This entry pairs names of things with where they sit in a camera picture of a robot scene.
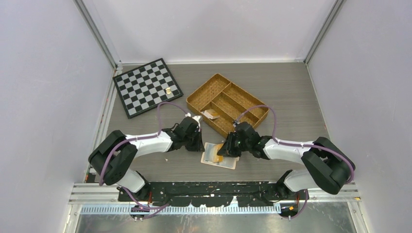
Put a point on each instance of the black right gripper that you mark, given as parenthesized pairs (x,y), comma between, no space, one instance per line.
(227,149)

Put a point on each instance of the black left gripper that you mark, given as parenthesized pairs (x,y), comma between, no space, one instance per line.
(198,146)

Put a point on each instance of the beige leather card holder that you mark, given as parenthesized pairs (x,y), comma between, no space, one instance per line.
(210,157)

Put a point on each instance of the white card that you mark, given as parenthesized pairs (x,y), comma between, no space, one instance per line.
(211,114)

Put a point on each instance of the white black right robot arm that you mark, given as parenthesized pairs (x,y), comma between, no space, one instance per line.
(325,166)

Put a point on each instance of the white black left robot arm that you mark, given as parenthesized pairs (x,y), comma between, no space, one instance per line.
(113,157)

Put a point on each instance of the woven wicker divided tray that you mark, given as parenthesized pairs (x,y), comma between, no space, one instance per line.
(230,101)

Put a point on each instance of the black white chessboard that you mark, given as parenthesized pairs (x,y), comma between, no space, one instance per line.
(143,88)

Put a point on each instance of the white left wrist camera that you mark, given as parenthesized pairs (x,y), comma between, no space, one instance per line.
(198,119)

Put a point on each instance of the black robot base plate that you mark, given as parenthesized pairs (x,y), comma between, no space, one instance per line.
(210,194)

